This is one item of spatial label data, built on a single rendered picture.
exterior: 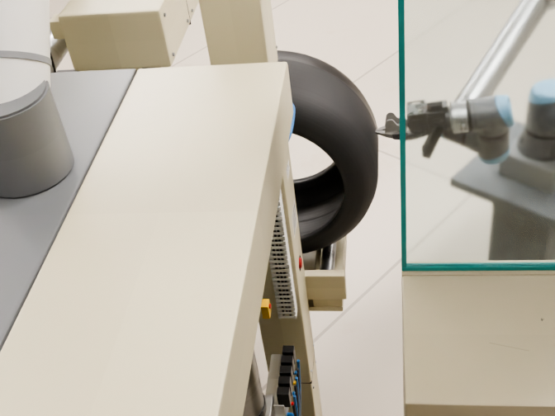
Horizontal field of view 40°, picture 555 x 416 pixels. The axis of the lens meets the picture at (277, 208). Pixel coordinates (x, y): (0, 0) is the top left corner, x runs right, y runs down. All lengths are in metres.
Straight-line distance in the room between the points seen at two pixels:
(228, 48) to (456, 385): 0.83
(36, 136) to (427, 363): 0.87
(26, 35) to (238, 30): 0.54
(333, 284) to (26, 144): 1.24
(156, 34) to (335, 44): 3.65
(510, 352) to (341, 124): 0.78
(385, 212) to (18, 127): 2.88
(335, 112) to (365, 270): 1.65
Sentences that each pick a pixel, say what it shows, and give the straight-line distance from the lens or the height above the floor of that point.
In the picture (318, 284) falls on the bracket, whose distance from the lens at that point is 2.26.
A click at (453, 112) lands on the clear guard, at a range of 1.52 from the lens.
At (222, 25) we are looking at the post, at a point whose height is 1.81.
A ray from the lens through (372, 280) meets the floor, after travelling 3.56.
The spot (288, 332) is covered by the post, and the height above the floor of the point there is 0.85.
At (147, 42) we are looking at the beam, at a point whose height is 1.71.
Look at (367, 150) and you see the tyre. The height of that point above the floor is 1.29.
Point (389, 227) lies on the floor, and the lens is 3.82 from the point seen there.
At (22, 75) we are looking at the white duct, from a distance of 1.25.
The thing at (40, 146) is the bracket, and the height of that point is 1.88.
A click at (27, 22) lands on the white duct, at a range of 1.27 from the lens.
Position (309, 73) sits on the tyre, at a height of 1.46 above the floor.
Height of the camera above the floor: 2.51
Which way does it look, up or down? 39 degrees down
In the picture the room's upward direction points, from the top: 8 degrees counter-clockwise
